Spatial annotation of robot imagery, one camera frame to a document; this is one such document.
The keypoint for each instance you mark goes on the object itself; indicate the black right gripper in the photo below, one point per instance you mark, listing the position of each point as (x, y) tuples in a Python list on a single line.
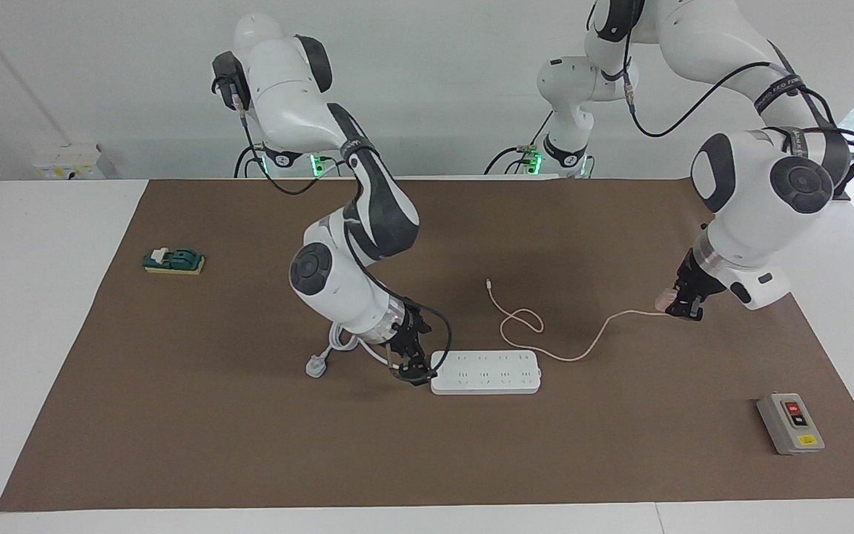
[(406, 330)]

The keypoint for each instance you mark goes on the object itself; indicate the green knife switch yellow base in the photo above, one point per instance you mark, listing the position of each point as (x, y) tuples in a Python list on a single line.
[(179, 259)]

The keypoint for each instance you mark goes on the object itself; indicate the grey push-button switch box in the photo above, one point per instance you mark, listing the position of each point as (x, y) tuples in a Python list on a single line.
[(786, 430)]

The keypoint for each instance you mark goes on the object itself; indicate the white wall socket box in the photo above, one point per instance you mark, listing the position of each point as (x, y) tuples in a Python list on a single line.
[(71, 165)]

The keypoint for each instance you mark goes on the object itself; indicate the pink charger adapter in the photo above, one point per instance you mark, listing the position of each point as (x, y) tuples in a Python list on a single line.
[(663, 300)]

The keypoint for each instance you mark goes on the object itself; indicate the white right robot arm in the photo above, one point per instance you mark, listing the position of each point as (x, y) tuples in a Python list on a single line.
[(338, 289)]

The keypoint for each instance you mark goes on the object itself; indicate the brown table mat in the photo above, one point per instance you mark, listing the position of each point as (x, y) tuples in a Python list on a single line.
[(249, 445)]

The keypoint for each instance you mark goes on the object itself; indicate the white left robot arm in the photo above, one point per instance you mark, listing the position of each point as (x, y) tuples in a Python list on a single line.
[(760, 185)]

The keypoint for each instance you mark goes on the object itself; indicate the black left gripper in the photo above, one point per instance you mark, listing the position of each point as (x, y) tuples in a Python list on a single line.
[(697, 282)]

